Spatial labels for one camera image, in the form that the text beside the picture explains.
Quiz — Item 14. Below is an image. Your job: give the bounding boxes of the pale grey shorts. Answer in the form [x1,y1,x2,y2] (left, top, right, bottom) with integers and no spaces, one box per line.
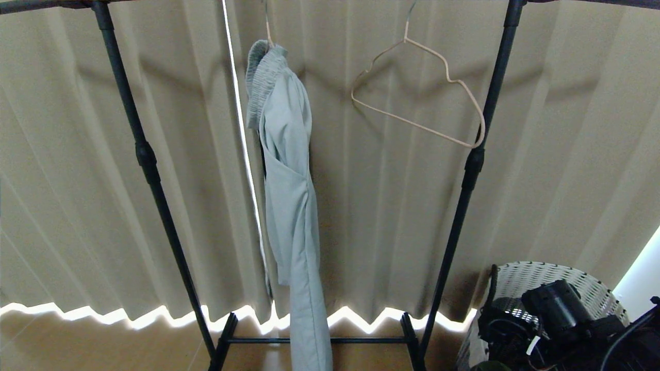
[245,40,334,371]

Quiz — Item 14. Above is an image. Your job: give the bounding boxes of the pink clothes hanger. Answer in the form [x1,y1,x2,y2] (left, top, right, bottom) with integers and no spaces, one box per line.
[263,0,275,48]
[351,0,487,149]

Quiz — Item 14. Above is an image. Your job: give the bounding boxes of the black clothes rack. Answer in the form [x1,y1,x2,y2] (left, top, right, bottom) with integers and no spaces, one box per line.
[0,0,660,371]

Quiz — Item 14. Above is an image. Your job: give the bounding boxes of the white laundry basket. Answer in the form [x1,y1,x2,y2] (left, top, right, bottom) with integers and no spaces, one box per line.
[454,261,631,371]

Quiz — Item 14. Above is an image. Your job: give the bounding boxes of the beige curtain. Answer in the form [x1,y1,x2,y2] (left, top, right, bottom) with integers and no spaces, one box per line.
[0,0,660,330]

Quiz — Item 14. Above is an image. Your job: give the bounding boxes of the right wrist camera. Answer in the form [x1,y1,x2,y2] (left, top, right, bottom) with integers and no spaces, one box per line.
[477,296,539,361]

